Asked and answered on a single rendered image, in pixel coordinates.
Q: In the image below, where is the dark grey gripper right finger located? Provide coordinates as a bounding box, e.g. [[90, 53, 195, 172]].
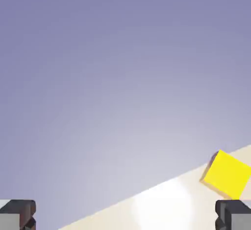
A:
[[215, 199, 251, 230]]

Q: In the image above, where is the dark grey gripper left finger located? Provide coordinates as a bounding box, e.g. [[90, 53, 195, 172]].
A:
[[0, 199, 37, 230]]

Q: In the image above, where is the small yellow cube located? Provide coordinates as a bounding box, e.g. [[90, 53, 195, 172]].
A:
[[199, 149, 251, 201]]

